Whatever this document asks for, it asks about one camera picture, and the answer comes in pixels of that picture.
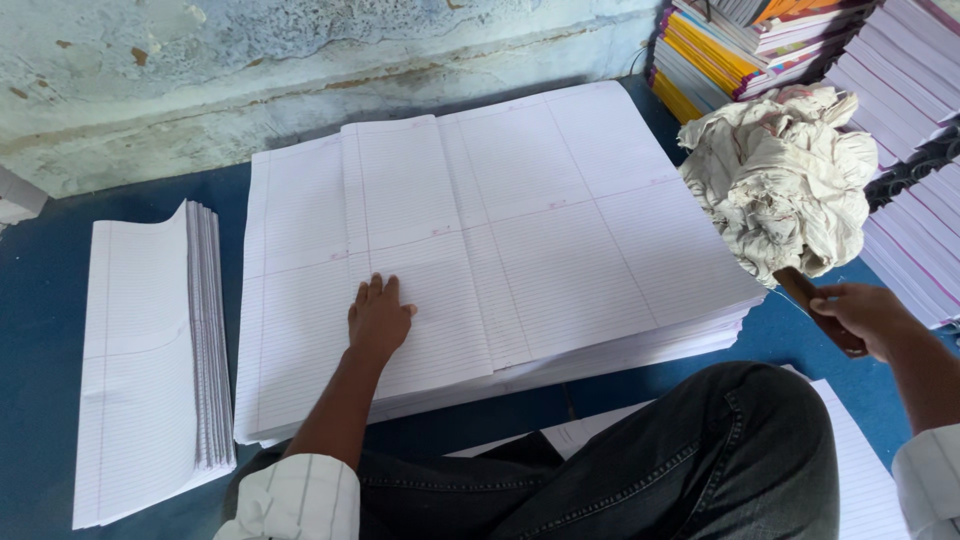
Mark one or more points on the person's right fingers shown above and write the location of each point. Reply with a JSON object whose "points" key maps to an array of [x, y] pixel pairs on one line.
{"points": [[826, 306]]}

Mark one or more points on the stacks of white-edged notebooks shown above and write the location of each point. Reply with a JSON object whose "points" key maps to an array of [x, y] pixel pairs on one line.
{"points": [[911, 150]]}

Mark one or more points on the white block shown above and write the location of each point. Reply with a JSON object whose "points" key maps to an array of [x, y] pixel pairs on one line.
{"points": [[19, 199]]}

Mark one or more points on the large stack of ruled sheets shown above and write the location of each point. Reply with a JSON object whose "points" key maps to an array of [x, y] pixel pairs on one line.
{"points": [[570, 225]]}

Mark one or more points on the stack of colourful notebooks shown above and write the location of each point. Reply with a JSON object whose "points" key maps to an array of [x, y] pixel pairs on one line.
{"points": [[720, 52]]}

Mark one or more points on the person's right hand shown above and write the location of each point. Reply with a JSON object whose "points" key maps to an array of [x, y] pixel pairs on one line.
{"points": [[870, 315]]}

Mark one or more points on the person's black jeans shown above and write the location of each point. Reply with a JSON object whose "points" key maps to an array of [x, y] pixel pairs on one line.
{"points": [[637, 465]]}

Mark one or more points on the person's white striped sleeve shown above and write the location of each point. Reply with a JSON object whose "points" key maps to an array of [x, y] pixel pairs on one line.
{"points": [[296, 499], [930, 484]]}

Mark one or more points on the ruled paper sheet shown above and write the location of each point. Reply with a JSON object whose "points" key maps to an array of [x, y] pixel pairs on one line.
{"points": [[427, 247], [862, 472]]}

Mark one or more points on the black ornate metal frame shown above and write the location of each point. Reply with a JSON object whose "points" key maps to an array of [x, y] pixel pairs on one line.
{"points": [[911, 172]]}

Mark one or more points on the pile of folded ruled sheets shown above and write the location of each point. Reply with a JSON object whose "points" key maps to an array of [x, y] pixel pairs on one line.
{"points": [[150, 367]]}

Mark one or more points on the person's left hand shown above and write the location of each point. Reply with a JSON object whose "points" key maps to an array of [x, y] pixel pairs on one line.
{"points": [[377, 322]]}

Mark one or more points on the person's left white striped sleeve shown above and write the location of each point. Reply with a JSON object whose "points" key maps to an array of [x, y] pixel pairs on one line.
{"points": [[296, 499]]}

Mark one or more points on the loose ruled paper sheet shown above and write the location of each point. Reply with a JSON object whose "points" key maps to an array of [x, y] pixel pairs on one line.
{"points": [[862, 472]]}

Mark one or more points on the person's right white striped sleeve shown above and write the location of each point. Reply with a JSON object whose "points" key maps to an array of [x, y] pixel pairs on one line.
{"points": [[930, 484]]}

